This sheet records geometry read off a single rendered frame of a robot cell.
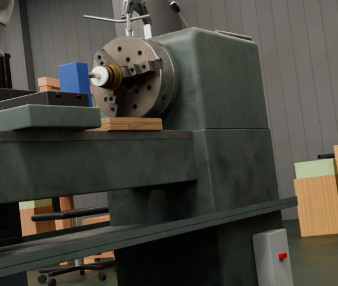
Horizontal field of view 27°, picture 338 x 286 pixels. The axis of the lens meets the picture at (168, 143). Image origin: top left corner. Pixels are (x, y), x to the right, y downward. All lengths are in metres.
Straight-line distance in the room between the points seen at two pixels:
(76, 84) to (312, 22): 7.74
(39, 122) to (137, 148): 0.53
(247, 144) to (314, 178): 4.29
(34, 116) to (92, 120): 0.24
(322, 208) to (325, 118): 2.77
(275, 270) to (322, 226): 4.37
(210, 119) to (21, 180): 0.99
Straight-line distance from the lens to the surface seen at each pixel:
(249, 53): 3.07
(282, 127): 9.86
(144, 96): 2.56
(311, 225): 7.21
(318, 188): 7.17
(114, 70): 2.51
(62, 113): 1.94
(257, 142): 3.00
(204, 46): 2.72
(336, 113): 9.72
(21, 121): 1.87
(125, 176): 2.24
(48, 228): 8.76
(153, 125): 2.39
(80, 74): 2.35
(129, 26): 2.67
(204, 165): 2.61
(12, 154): 1.87
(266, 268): 2.84
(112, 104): 2.59
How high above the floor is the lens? 0.68
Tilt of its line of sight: 3 degrees up
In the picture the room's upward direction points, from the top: 7 degrees counter-clockwise
